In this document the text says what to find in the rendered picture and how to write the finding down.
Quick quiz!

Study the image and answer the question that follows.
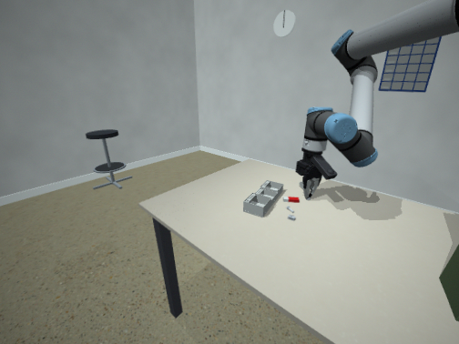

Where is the grey rack of labelled bins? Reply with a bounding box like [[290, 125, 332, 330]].
[[243, 180, 283, 218]]

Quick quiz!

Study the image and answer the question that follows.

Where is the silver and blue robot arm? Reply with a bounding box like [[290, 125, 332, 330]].
[[303, 0, 459, 167]]

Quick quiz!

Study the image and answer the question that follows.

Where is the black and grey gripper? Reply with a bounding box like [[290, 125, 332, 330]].
[[296, 148, 322, 199]]

